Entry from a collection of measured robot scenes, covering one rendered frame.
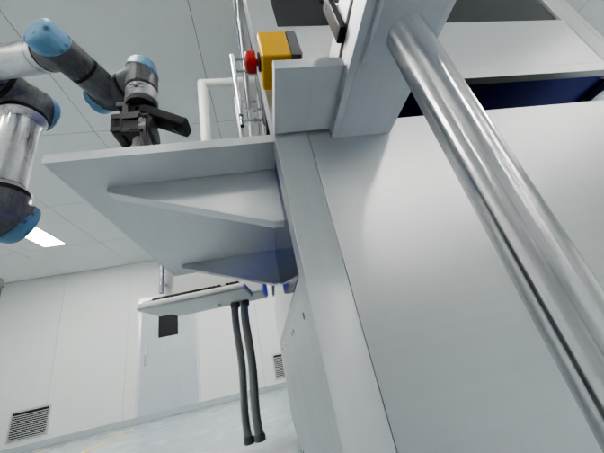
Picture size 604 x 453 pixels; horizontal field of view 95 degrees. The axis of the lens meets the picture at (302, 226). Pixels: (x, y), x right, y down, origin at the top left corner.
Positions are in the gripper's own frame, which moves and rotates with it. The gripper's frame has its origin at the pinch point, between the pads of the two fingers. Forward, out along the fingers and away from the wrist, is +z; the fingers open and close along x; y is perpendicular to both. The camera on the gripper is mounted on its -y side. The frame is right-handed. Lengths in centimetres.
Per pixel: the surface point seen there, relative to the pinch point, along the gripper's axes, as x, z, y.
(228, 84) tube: -97, -154, -20
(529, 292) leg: 32, 44, -40
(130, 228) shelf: -15.7, 5.6, 10.8
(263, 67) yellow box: 19.4, -3.7, -26.5
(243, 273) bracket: -47, 13, -14
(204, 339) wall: -544, -22, 106
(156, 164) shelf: 7.8, 5.8, -4.0
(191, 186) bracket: 2.6, 8.1, -9.0
